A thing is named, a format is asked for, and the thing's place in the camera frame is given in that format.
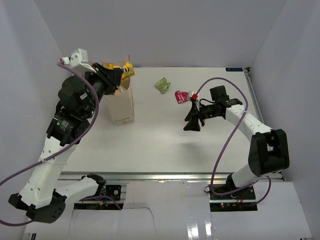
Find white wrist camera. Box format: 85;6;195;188
188;91;200;110
60;48;96;75

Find large brown kraft snack bag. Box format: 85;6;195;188
102;62;131;96

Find aluminium front rail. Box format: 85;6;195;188
57;172;286;181

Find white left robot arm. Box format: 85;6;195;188
8;62;124;224

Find yellow M&M's packet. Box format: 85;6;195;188
121;65;137;81

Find cream paper bag orange handles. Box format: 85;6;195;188
103;54;135;126

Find pink red snack packet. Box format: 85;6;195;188
174;90;190;104

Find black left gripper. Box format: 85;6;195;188
83;62;124;118

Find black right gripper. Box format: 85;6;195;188
184;101;221;132

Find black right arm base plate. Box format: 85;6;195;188
203;185;258;213

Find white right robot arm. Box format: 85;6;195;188
184;85;290;200

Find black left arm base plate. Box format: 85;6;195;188
73;185;124;211

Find green crumpled snack packet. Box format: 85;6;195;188
153;77;171;94

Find blue right corner label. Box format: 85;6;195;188
225;67;244;72

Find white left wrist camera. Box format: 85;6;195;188
60;48;96;75

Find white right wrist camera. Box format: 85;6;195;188
188;91;200;110

